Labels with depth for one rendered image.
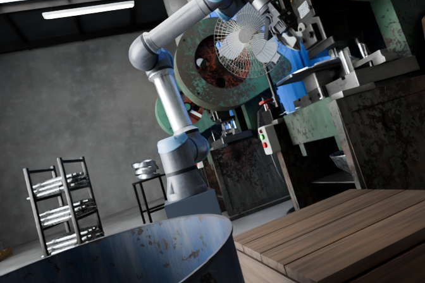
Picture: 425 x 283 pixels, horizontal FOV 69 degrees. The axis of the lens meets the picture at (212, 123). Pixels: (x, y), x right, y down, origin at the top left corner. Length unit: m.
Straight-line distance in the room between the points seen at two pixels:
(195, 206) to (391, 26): 1.08
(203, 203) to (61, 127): 7.04
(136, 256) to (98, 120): 7.36
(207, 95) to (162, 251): 2.12
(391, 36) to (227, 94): 1.48
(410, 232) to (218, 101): 2.16
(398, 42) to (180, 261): 1.25
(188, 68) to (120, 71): 5.64
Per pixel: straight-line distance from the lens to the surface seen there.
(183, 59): 2.67
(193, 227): 0.50
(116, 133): 7.82
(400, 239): 0.59
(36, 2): 6.99
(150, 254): 0.58
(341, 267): 0.53
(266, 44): 2.23
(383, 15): 1.56
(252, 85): 2.74
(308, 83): 1.40
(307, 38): 1.47
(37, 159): 8.00
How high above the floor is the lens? 0.56
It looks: 6 degrees up
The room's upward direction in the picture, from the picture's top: 17 degrees counter-clockwise
